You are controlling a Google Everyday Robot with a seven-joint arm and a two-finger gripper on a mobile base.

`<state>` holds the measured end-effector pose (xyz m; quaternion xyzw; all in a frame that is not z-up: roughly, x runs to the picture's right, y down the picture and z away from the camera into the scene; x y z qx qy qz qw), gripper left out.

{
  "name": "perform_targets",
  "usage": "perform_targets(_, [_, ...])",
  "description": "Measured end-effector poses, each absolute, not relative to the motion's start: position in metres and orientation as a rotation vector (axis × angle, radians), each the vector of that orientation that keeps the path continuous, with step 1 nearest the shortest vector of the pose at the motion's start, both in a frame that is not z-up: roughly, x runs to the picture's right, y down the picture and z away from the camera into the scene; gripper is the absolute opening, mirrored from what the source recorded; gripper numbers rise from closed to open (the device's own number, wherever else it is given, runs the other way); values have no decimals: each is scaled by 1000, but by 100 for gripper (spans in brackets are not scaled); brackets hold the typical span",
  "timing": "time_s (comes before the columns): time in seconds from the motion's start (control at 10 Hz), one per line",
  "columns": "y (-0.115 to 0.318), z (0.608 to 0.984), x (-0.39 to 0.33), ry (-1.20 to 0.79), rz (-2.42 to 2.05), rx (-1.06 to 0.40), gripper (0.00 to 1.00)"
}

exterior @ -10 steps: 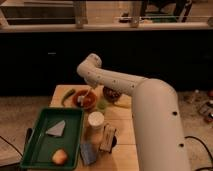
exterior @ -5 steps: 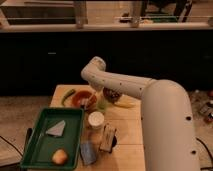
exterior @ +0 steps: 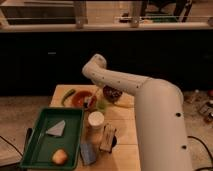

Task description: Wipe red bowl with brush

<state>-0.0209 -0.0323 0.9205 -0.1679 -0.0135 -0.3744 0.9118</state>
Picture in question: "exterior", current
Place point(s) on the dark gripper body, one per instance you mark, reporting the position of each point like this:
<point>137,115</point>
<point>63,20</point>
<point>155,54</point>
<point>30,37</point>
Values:
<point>112,94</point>

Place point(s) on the white handled dish brush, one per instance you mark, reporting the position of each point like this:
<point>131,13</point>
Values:
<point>88,99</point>

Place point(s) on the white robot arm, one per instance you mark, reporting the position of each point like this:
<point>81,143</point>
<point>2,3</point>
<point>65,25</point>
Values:
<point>159,116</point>

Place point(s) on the red bowl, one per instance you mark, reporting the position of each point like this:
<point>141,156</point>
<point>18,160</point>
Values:
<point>79,97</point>

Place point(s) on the wooden block brush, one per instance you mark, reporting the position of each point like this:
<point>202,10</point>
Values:
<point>108,138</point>

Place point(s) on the small green cup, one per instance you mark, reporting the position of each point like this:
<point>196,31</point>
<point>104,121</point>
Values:
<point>101,105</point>

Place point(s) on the yellow banana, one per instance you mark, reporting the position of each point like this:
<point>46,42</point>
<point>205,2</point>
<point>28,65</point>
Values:
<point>124,104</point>

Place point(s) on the white round container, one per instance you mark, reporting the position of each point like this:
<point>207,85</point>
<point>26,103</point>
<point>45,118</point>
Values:
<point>96,119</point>

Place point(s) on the wooden table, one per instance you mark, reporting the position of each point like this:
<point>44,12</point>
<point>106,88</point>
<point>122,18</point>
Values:
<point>124,155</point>

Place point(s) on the blue sponge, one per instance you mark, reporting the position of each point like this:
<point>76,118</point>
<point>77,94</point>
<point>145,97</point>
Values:
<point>87,153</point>

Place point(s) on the grey triangular cloth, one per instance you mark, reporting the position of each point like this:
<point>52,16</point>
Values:
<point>57,130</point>

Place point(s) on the yellow round fruit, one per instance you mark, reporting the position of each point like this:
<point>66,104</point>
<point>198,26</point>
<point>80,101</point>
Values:
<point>59,157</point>

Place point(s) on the green plastic tray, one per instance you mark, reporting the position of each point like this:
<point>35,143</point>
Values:
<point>41,146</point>

